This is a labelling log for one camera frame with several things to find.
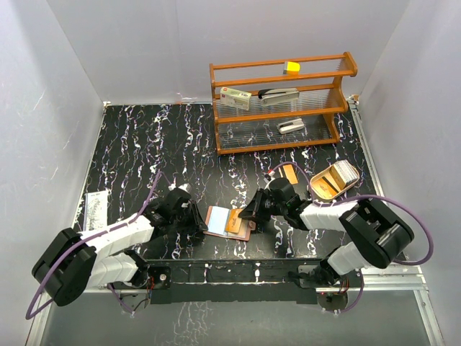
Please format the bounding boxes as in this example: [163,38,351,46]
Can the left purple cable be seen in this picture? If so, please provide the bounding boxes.
[24,171,163,321]

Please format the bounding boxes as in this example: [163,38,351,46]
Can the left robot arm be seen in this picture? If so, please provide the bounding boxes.
[32,187,207,306]

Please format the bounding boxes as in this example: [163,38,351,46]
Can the beige oval card tray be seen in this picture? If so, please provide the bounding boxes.
[310,160,359,202]

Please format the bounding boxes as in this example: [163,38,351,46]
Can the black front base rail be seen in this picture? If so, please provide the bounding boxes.
[130,258,360,304]

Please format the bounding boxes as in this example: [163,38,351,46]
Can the purple cable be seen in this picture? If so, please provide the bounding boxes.
[24,171,163,321]
[264,162,435,314]

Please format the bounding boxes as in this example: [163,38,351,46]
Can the yellow grey eraser block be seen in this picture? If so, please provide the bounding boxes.
[283,61,300,76]

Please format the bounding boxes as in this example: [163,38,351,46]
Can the small white stapler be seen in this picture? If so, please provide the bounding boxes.
[277,118,305,135]

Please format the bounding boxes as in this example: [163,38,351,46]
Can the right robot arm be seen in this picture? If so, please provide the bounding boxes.
[238,178,414,286]

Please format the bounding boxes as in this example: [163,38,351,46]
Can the grey black stapler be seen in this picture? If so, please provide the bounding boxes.
[257,88,300,107]

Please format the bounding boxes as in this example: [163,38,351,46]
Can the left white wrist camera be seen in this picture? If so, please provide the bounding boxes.
[169,183,192,193]

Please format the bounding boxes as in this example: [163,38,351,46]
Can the orange wooden shelf rack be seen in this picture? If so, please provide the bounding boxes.
[210,51,358,155]

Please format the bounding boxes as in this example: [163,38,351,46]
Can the white staples box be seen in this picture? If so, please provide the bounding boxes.
[220,86,252,111]

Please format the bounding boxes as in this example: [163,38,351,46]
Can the gold VIP credit card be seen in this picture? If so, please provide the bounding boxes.
[225,209,248,239]

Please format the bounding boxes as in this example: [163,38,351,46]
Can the stack of credit cards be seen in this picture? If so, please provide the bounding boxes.
[330,160,359,190]

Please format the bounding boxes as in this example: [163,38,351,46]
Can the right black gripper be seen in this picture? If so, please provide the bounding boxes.
[238,188,287,221]

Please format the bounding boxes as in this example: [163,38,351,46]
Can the white printed leaflet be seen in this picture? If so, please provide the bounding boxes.
[83,190,109,231]

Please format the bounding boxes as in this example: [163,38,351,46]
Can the pink leather card holder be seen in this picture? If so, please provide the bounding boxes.
[204,206,256,241]

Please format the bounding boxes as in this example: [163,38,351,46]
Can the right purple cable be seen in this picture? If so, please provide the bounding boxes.
[264,162,435,314]

